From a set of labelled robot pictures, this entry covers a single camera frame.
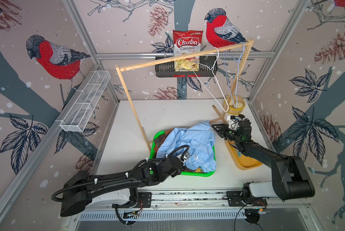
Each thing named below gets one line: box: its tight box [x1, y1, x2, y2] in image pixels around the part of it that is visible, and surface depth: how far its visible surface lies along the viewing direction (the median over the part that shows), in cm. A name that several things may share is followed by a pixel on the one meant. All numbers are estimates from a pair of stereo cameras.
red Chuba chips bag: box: [172, 29, 204, 58], surface depth 87 cm
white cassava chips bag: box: [173, 56, 200, 72], surface depth 89 cm
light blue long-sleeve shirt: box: [156, 120, 217, 173], surface depth 81 cm
